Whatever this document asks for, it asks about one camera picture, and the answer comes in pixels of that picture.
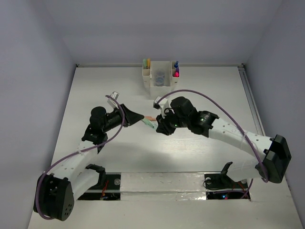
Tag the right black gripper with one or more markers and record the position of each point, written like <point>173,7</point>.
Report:
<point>163,127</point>

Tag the orange highlighter pen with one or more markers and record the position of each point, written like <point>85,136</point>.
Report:
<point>150,118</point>

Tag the black pink highlighter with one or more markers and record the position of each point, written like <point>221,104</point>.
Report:
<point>176,74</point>

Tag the yellow highlighter cap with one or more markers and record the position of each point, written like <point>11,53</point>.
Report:
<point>148,63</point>

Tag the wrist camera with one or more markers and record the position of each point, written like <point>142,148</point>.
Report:
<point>161,104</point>
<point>112,99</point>

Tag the silver foil strip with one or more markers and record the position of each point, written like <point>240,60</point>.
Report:
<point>168,186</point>

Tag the green highlighter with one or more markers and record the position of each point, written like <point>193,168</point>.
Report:
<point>150,123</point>
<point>144,63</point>

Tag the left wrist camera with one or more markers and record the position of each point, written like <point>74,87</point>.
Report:
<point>112,99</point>

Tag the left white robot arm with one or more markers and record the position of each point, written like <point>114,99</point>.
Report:
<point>71,176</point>

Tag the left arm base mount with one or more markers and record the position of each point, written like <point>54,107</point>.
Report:
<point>108,191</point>

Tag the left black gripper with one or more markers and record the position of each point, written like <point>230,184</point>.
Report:
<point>130,118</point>

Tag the clear jar of paperclips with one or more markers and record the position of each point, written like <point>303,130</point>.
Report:
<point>159,81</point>

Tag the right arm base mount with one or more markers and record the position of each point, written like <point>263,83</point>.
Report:
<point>220,187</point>

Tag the cream perforated organizer basket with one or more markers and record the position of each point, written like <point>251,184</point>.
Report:
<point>148,76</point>

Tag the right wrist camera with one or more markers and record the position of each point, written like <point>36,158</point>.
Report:
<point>161,104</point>

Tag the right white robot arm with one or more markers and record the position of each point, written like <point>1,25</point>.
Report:
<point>271,156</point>

